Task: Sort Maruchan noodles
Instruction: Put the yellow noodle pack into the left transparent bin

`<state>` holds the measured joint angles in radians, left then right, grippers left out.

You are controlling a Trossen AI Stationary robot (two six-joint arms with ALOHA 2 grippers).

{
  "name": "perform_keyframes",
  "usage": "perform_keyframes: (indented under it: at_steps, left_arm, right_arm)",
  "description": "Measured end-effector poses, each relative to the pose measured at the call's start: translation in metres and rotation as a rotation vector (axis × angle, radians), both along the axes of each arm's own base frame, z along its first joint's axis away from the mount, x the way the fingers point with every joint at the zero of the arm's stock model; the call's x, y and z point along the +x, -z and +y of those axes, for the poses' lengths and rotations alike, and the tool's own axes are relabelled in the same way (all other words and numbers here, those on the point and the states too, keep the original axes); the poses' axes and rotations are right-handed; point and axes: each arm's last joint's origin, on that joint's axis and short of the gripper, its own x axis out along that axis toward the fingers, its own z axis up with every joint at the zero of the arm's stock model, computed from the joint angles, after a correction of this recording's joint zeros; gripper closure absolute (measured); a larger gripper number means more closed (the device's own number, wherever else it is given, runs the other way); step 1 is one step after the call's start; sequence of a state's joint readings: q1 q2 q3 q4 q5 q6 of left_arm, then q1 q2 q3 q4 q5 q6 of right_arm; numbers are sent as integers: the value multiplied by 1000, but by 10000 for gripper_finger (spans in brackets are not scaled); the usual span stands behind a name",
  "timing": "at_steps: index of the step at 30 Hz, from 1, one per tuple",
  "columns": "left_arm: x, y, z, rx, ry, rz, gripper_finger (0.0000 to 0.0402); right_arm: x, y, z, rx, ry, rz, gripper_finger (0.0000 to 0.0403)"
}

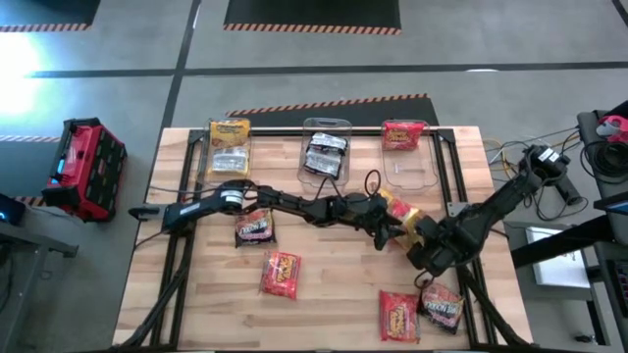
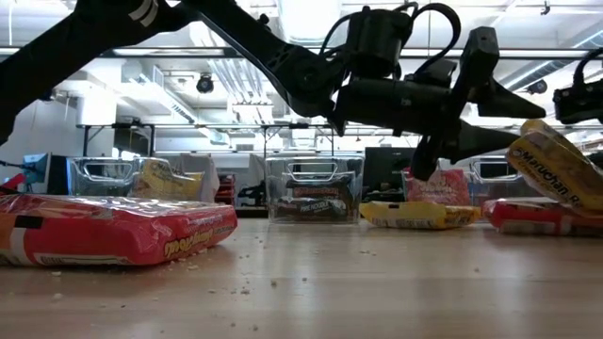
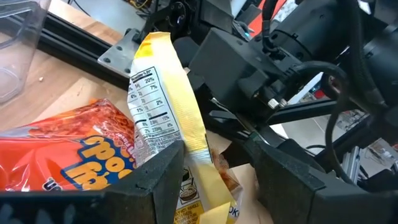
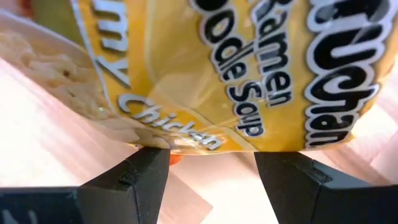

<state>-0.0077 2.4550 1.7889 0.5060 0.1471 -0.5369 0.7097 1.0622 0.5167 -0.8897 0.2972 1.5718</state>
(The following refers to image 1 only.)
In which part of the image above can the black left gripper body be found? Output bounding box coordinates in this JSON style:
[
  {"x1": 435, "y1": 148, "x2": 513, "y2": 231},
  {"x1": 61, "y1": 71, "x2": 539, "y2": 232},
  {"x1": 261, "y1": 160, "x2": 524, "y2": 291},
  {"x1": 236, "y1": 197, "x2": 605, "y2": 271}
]
[{"x1": 338, "y1": 191, "x2": 399, "y2": 252}]

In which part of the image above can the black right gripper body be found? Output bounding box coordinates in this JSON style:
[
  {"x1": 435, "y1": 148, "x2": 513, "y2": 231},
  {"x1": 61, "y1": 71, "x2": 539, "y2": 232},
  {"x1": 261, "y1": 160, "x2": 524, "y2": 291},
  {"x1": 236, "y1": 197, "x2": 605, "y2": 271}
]
[{"x1": 419, "y1": 218, "x2": 475, "y2": 278}]

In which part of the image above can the clear plastic bin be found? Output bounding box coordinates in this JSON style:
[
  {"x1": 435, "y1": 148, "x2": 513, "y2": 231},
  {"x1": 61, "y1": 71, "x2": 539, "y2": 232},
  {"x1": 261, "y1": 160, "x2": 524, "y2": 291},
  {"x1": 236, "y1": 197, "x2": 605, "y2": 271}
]
[
  {"x1": 380, "y1": 119, "x2": 440, "y2": 192},
  {"x1": 202, "y1": 117, "x2": 255, "y2": 188},
  {"x1": 297, "y1": 117, "x2": 353, "y2": 190}
]

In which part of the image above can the white board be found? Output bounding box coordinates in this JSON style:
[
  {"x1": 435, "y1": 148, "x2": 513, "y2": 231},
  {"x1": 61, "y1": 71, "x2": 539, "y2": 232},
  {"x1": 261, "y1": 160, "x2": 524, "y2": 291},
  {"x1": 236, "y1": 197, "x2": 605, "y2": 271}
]
[{"x1": 524, "y1": 227, "x2": 593, "y2": 290}]

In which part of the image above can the black support beam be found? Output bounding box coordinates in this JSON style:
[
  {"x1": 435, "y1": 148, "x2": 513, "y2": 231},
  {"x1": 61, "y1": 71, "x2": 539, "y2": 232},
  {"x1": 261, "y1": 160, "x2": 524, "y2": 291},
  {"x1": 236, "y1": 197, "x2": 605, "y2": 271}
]
[{"x1": 509, "y1": 214, "x2": 617, "y2": 270}]

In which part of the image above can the black hazard-striped floor mat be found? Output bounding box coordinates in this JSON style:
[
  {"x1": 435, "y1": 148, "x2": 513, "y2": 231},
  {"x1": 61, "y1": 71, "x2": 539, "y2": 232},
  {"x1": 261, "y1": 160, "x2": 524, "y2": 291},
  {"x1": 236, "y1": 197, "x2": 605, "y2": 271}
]
[
  {"x1": 225, "y1": 92, "x2": 442, "y2": 128},
  {"x1": 223, "y1": 0, "x2": 403, "y2": 36},
  {"x1": 0, "y1": 0, "x2": 103, "y2": 33},
  {"x1": 0, "y1": 134, "x2": 63, "y2": 207}
]

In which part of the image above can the black power brick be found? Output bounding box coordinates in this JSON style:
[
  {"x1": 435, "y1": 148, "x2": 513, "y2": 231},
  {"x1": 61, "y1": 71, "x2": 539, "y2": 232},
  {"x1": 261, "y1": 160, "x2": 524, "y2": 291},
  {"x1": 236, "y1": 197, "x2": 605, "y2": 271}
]
[{"x1": 551, "y1": 171, "x2": 585, "y2": 207}]

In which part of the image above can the dark screen device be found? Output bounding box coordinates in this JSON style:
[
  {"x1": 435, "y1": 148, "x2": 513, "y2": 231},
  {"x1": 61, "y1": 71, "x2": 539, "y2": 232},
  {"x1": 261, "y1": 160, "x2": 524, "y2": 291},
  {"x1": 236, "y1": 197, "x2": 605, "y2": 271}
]
[{"x1": 593, "y1": 190, "x2": 628, "y2": 217}]

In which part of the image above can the dark side table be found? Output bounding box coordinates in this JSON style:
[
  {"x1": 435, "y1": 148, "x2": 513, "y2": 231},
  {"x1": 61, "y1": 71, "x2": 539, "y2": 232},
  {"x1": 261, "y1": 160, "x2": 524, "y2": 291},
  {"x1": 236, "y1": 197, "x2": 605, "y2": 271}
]
[{"x1": 576, "y1": 100, "x2": 628, "y2": 202}]

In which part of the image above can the red pink handheld device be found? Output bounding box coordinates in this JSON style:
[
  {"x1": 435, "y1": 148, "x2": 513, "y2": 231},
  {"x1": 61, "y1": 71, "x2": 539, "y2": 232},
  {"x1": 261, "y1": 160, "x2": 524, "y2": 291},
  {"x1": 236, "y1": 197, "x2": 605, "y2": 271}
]
[{"x1": 595, "y1": 113, "x2": 628, "y2": 146}]

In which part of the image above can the red black tool case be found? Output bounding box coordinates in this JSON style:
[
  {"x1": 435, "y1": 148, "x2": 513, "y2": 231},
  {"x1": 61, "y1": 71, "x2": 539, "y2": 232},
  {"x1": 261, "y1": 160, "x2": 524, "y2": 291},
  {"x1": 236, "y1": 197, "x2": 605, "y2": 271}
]
[{"x1": 40, "y1": 116, "x2": 129, "y2": 224}]

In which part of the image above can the grey side stand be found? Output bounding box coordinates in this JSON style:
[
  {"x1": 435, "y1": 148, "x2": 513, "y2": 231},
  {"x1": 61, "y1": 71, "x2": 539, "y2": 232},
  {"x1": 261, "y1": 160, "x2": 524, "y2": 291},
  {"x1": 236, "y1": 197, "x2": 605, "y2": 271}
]
[{"x1": 0, "y1": 223, "x2": 79, "y2": 353}]

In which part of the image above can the black device with blue light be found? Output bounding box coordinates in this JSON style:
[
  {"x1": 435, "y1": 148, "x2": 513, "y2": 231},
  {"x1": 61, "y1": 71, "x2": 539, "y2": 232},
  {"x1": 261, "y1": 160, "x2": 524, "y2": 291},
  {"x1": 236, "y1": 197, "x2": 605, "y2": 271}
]
[{"x1": 0, "y1": 191, "x2": 26, "y2": 227}]

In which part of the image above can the yellow extension cable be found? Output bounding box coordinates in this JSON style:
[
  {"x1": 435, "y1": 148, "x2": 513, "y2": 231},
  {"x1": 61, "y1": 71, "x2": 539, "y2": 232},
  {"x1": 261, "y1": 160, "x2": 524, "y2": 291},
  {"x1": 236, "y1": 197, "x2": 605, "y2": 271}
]
[{"x1": 489, "y1": 144, "x2": 524, "y2": 180}]

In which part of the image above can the black floor cable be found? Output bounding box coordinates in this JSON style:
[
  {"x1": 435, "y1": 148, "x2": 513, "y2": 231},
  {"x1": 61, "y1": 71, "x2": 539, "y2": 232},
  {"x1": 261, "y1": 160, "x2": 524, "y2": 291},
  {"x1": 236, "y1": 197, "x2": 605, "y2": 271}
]
[{"x1": 483, "y1": 126, "x2": 598, "y2": 223}]

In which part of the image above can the black aluminium frame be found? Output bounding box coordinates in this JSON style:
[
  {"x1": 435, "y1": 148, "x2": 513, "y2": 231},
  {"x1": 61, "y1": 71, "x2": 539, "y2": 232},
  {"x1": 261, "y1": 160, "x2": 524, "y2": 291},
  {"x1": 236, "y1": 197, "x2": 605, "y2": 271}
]
[{"x1": 110, "y1": 126, "x2": 536, "y2": 353}]

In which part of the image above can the coiled black cable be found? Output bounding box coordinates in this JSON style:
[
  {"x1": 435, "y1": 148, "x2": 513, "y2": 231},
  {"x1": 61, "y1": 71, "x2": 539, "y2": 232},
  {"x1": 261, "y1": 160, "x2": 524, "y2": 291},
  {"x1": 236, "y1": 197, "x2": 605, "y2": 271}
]
[{"x1": 580, "y1": 139, "x2": 628, "y2": 186}]

